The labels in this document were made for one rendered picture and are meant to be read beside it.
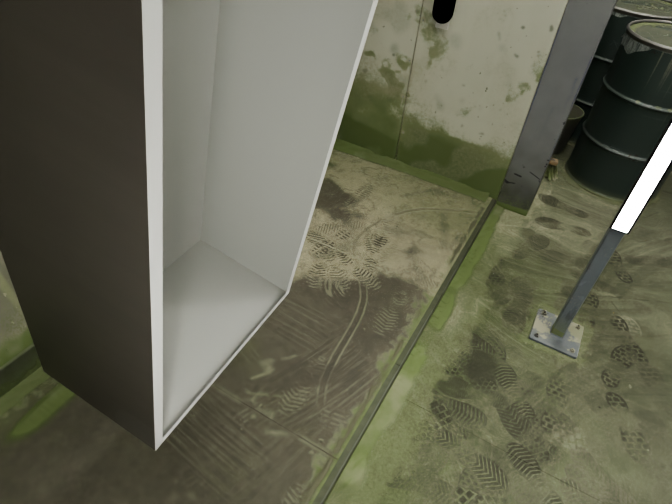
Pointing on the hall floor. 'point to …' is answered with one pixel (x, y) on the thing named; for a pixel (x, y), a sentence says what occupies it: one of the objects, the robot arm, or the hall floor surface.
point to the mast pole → (587, 280)
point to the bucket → (569, 128)
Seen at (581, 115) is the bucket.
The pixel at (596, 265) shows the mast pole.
